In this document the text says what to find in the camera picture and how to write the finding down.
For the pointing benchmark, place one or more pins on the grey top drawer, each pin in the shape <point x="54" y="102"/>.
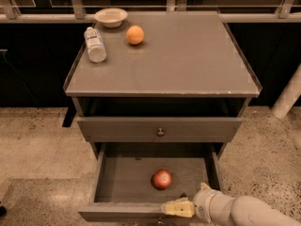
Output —
<point x="144" y="129"/>

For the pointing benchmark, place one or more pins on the open grey middle drawer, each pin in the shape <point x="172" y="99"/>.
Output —
<point x="124" y="191"/>

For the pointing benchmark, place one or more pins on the white bowl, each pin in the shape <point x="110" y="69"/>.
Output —
<point x="111" y="17"/>

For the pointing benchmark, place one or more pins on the grey wooden drawer cabinet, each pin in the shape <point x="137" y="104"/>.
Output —
<point x="188" y="65"/>

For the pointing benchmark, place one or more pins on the brass top drawer knob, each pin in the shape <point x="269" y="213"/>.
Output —
<point x="160" y="132"/>

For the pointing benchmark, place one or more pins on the metal window railing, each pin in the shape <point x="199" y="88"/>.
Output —
<point x="81" y="11"/>

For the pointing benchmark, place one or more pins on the orange fruit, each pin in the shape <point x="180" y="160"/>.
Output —
<point x="135" y="35"/>

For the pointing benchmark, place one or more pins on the white pipe post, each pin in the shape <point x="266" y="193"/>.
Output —
<point x="288" y="96"/>

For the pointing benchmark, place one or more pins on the red apple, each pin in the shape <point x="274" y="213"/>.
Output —
<point x="162" y="179"/>

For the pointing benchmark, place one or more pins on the black object at floor edge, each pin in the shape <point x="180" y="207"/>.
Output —
<point x="3" y="211"/>

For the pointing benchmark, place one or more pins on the clear plastic water bottle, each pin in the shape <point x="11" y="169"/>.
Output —
<point x="95" y="47"/>

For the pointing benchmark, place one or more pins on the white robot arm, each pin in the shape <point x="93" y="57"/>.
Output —
<point x="213" y="206"/>

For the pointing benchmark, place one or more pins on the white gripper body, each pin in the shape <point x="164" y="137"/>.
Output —
<point x="202" y="205"/>

